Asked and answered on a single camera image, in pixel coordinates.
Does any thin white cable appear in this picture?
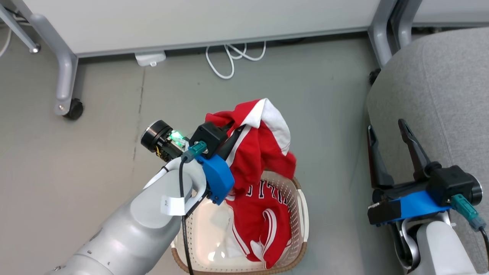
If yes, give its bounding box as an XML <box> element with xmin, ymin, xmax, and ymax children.
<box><xmin>0</xmin><ymin>26</ymin><xmax>13</xmax><ymax>58</ymax></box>

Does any looped white floor cable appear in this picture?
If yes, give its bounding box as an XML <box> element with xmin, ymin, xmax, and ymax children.
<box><xmin>205</xmin><ymin>41</ymin><xmax>267</xmax><ymax>80</ymax></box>

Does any grey fabric sofa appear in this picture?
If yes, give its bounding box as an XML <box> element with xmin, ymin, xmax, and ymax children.
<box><xmin>349</xmin><ymin>26</ymin><xmax>489</xmax><ymax>274</ymax></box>

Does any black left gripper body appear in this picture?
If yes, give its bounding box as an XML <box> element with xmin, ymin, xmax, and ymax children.
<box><xmin>189</xmin><ymin>122</ymin><xmax>229</xmax><ymax>158</ymax></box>

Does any white power adapter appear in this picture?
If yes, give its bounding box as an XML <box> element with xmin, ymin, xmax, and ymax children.
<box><xmin>134</xmin><ymin>50</ymin><xmax>167</xmax><ymax>68</ymax></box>

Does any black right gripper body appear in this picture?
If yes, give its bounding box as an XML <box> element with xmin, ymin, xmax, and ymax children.
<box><xmin>372</xmin><ymin>162</ymin><xmax>483</xmax><ymax>207</ymax></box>

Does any red lettered basketball jersey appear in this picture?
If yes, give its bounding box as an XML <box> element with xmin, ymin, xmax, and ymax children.
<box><xmin>225</xmin><ymin>182</ymin><xmax>293</xmax><ymax>269</ymax></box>

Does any cream perforated laundry basket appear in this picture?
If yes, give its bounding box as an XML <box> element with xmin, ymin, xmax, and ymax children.
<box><xmin>170</xmin><ymin>170</ymin><xmax>309</xmax><ymax>275</ymax></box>

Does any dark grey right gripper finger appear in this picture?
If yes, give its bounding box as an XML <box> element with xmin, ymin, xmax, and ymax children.
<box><xmin>367</xmin><ymin>124</ymin><xmax>394</xmax><ymax>189</ymax></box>
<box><xmin>398</xmin><ymin>118</ymin><xmax>432</xmax><ymax>181</ymax></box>

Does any blue black right camera box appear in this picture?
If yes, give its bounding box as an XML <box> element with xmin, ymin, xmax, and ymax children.
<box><xmin>367</xmin><ymin>190</ymin><xmax>452</xmax><ymax>227</ymax></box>

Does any white table panel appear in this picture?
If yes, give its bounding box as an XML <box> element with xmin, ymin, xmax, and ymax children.
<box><xmin>412</xmin><ymin>0</ymin><xmax>489</xmax><ymax>28</ymax></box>
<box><xmin>22</xmin><ymin>0</ymin><xmax>383</xmax><ymax>58</ymax></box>

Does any thick grey table leg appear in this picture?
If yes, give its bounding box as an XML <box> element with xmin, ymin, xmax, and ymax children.
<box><xmin>28</xmin><ymin>13</ymin><xmax>79</xmax><ymax>116</ymax></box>

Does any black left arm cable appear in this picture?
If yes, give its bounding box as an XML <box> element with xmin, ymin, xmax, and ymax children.
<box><xmin>178</xmin><ymin>141</ymin><xmax>209</xmax><ymax>275</ymax></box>

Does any white paper cable label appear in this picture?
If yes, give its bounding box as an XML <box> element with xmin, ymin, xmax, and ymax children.
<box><xmin>160</xmin><ymin>195</ymin><xmax>186</xmax><ymax>217</ymax></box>

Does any thin grey table leg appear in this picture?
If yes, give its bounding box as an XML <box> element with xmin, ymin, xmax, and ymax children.
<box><xmin>0</xmin><ymin>3</ymin><xmax>41</xmax><ymax>53</ymax></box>

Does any red shirt with white band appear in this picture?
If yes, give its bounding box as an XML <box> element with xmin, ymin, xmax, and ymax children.
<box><xmin>205</xmin><ymin>98</ymin><xmax>298</xmax><ymax>196</ymax></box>

